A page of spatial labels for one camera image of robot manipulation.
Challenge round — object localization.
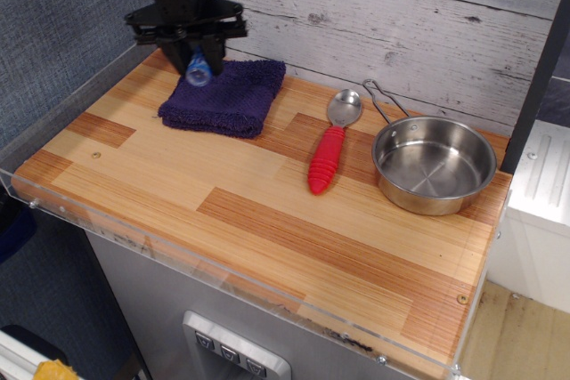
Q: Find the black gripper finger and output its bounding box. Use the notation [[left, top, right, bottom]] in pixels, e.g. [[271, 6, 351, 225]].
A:
[[200, 36, 225, 77], [158, 40, 195, 76]]

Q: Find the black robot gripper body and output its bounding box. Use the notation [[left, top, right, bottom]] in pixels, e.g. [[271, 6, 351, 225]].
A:
[[125, 0, 248, 44]]

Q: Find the blue gum bottle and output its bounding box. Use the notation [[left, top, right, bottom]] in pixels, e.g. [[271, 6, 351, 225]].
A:
[[184, 46, 212, 87]]

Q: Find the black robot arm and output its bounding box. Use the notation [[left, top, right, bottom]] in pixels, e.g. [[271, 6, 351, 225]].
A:
[[125, 0, 248, 76]]

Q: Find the dark blue object at left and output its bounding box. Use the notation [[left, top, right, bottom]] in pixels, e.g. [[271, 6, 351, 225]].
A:
[[1, 191, 37, 263]]

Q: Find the yellow object at corner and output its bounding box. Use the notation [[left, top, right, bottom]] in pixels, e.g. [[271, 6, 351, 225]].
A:
[[32, 360, 81, 380]]

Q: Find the purple folded towel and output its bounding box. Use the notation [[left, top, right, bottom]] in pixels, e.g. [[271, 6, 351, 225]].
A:
[[158, 60, 286, 139]]

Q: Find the clear acrylic table guard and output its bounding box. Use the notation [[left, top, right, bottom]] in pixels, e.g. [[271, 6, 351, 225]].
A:
[[1, 51, 511, 379]]

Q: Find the small stainless steel pan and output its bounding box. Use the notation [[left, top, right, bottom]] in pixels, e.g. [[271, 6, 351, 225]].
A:
[[362, 78, 497, 216]]

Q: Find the silver cabinet with dispenser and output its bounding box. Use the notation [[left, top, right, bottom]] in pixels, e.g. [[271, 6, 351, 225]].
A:
[[87, 233, 412, 379]]

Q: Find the white side appliance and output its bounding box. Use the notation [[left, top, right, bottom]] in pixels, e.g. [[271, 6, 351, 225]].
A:
[[487, 120, 569, 312]]

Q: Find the red handled metal spoon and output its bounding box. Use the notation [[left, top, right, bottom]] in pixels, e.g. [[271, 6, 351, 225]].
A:
[[307, 89, 362, 195]]

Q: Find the dark right vertical post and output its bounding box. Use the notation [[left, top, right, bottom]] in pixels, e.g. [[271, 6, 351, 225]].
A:
[[500, 0, 569, 174]]

